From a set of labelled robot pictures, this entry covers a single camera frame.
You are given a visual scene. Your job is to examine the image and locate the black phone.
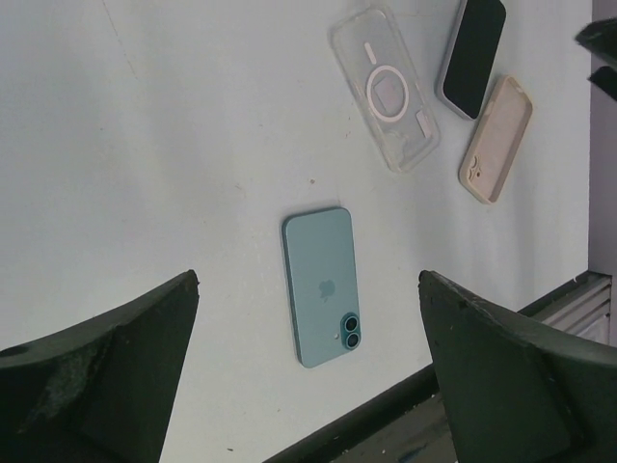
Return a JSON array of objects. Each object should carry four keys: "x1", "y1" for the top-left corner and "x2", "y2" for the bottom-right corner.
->
[{"x1": 436, "y1": 0, "x2": 507, "y2": 121}]

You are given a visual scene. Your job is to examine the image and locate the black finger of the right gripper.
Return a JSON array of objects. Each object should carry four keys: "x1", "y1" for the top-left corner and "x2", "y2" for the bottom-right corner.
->
[
  {"x1": 575, "y1": 17, "x2": 617, "y2": 63},
  {"x1": 588, "y1": 66, "x2": 617, "y2": 101}
]

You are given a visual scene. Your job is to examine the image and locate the beige silicone phone case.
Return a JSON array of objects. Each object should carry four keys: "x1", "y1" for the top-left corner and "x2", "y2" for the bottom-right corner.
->
[{"x1": 459, "y1": 75, "x2": 533, "y2": 204}]

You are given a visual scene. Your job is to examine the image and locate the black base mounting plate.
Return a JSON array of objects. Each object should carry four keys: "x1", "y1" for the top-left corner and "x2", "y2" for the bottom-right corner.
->
[{"x1": 276, "y1": 361, "x2": 461, "y2": 462}]

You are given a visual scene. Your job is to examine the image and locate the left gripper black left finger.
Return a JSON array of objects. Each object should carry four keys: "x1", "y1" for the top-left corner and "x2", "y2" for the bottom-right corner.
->
[{"x1": 1, "y1": 270, "x2": 199, "y2": 462}]

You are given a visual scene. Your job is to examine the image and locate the clear magnetic phone case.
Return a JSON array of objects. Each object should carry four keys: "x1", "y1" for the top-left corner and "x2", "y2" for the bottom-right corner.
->
[{"x1": 329, "y1": 6, "x2": 440, "y2": 173}]

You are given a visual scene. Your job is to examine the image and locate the aluminium front frame rail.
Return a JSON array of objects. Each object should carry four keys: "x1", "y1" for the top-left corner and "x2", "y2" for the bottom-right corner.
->
[{"x1": 531, "y1": 274, "x2": 612, "y2": 345}]

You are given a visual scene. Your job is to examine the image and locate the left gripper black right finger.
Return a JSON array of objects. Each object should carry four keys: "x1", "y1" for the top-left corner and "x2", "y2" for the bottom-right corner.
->
[{"x1": 418, "y1": 270, "x2": 616, "y2": 462}]

